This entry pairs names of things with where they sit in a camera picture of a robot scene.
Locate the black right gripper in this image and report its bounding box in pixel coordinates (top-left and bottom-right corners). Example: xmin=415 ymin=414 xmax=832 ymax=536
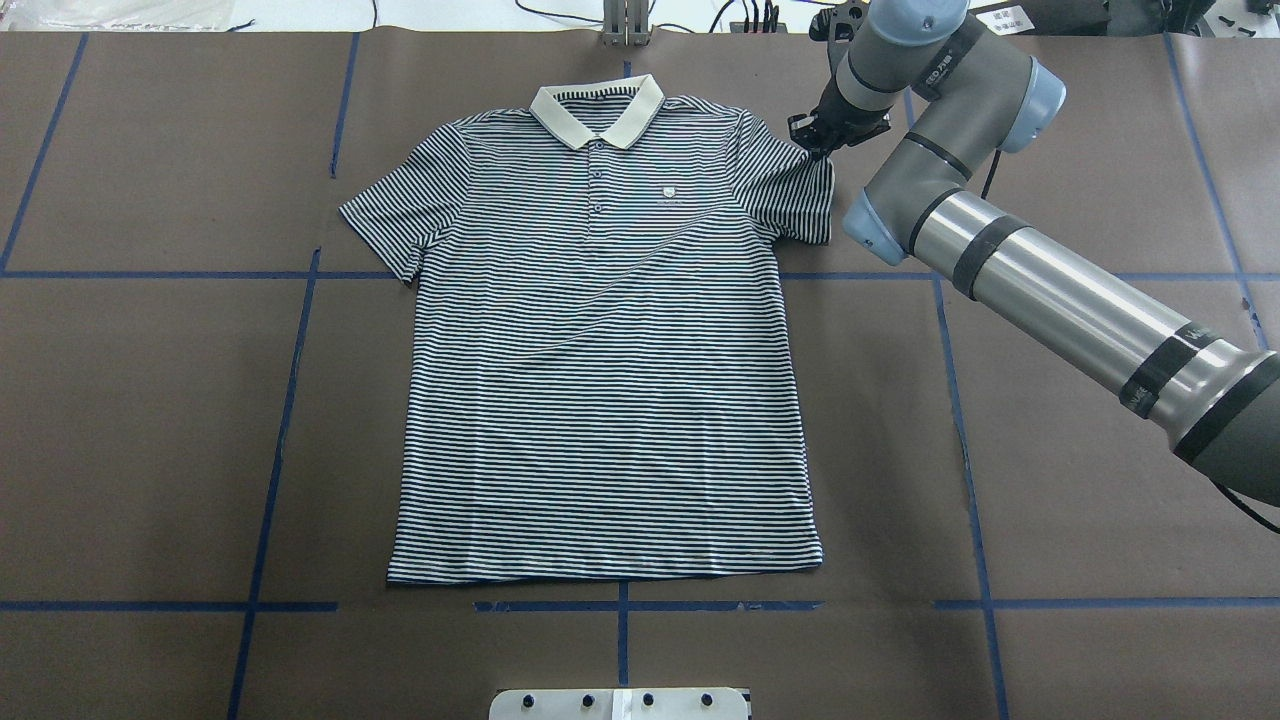
xmin=788 ymin=85 xmax=891 ymax=158

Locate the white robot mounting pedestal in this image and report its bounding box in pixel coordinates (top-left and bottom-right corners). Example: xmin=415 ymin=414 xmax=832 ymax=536
xmin=488 ymin=687 xmax=753 ymax=719

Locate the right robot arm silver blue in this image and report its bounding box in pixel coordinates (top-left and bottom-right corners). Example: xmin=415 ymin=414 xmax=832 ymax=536
xmin=788 ymin=1 xmax=1279 ymax=506

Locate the striped polo shirt white collar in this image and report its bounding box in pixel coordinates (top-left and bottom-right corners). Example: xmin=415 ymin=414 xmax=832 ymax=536
xmin=338 ymin=76 xmax=835 ymax=585

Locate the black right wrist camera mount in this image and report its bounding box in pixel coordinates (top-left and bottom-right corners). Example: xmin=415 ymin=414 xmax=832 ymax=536
xmin=806 ymin=1 xmax=867 ymax=44

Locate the aluminium frame post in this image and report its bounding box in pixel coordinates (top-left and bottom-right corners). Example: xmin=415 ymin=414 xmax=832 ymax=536
xmin=600 ymin=0 xmax=654 ymax=47

